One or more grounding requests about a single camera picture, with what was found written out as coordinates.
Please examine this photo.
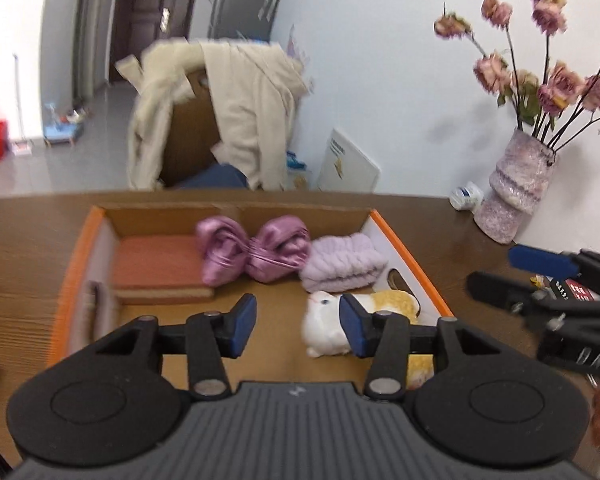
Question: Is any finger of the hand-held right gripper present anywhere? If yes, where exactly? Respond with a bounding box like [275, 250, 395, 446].
[466, 271, 581, 321]
[508, 244, 600, 281]

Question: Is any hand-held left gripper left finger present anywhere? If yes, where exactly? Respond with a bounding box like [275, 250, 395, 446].
[92, 294, 258, 399]

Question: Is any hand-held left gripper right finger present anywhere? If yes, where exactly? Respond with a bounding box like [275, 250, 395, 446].
[339, 294, 506, 401]

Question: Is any yellow white plush toy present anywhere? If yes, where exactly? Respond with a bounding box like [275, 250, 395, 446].
[301, 289, 437, 391]

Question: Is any lilac fluffy headband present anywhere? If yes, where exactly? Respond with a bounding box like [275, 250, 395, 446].
[299, 232, 388, 293]

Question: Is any purple satin bow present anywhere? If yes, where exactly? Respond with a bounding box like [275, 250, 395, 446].
[195, 215, 312, 287]

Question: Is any orange sponge block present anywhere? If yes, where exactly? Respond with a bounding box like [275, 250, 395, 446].
[111, 234, 216, 306]

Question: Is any red cardboard box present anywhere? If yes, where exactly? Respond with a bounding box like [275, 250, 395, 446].
[50, 203, 456, 393]

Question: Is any small red box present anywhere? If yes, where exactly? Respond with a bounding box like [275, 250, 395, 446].
[532, 274, 600, 304]

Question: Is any pink speckled vase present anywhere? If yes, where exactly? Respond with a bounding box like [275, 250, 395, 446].
[474, 127, 557, 245]

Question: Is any small white bottle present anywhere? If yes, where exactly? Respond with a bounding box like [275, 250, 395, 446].
[450, 181, 485, 212]

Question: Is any dark blue cloth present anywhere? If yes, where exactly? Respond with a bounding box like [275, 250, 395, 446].
[172, 165, 248, 191]

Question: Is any white panel board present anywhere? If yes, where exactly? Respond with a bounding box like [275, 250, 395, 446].
[317, 127, 382, 193]

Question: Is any colourful plastic bag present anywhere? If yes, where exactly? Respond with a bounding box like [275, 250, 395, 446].
[285, 150, 311, 191]

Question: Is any dried pink rose bouquet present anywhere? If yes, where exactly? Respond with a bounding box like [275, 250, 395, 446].
[434, 0, 600, 153]

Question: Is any wooden chair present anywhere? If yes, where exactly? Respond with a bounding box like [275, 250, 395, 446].
[159, 71, 221, 188]

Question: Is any beige jacket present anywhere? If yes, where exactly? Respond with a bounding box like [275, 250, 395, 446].
[115, 39, 313, 192]

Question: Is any small blue stool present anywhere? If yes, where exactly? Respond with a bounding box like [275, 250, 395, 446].
[42, 102, 88, 148]

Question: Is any mop pole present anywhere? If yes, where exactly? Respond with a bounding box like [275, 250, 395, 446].
[12, 54, 28, 146]

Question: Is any dark brown door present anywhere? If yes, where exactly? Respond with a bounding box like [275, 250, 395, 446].
[109, 0, 201, 86]

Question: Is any grey fridge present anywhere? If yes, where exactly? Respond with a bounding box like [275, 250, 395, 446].
[207, 0, 291, 43]

